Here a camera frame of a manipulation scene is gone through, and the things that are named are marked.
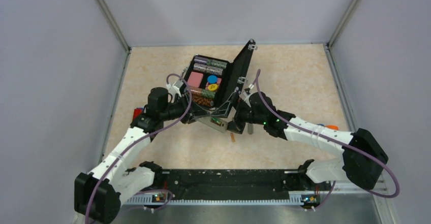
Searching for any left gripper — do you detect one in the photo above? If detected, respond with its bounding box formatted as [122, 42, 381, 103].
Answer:
[161, 92, 210, 124]

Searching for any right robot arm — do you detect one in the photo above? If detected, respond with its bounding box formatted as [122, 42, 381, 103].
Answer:
[214, 92, 388, 190]

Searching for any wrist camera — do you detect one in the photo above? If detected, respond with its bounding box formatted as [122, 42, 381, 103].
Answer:
[240, 84, 256, 107]
[166, 81, 188, 98]

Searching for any orange black chip stack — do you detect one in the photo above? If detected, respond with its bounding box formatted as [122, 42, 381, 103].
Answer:
[192, 95, 214, 108]

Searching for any red poker chip stack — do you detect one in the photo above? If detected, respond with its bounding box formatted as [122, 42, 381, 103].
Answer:
[190, 86, 216, 99]

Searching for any yellow big blind chip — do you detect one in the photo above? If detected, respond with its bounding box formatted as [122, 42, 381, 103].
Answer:
[207, 84, 219, 91]

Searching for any blue tan chip stack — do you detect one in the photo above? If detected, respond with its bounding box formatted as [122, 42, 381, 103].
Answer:
[193, 63, 224, 76]

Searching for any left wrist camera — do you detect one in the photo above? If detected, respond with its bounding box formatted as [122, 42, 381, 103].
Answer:
[166, 81, 188, 98]

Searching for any green poker chip stack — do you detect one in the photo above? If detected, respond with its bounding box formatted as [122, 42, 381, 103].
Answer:
[210, 59, 227, 69]

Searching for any grey battery cover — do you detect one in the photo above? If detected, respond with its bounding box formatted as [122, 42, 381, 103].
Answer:
[247, 123, 254, 135]

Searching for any purple poker chip stack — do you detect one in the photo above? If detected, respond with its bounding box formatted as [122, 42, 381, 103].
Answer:
[194, 56, 212, 66]

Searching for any black poker chip case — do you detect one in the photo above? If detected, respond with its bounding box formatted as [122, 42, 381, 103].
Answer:
[184, 39, 256, 110]

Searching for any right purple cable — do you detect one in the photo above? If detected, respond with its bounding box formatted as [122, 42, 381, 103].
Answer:
[254, 69, 402, 199]

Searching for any blue dealer chip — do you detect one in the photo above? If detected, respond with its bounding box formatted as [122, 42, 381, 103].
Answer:
[207, 75, 218, 84]

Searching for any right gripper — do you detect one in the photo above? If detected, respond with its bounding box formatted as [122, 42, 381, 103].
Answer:
[211, 93, 266, 134]

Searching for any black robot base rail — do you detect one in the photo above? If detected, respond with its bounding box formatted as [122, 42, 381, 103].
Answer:
[101, 168, 388, 213]

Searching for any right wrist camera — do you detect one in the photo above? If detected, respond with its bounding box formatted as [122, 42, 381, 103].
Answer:
[240, 84, 256, 107]

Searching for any white remote control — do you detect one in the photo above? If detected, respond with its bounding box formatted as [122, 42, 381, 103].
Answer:
[196, 116, 228, 133]

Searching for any red toy brick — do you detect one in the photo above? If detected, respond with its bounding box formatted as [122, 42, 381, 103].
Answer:
[132, 108, 143, 120]

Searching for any green battery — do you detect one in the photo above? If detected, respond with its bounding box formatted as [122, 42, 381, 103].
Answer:
[209, 117, 224, 128]

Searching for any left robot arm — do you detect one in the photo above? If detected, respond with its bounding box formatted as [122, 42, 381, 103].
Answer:
[74, 86, 193, 223]

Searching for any red playing card deck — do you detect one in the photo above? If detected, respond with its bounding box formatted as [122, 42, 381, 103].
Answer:
[187, 72, 204, 87]

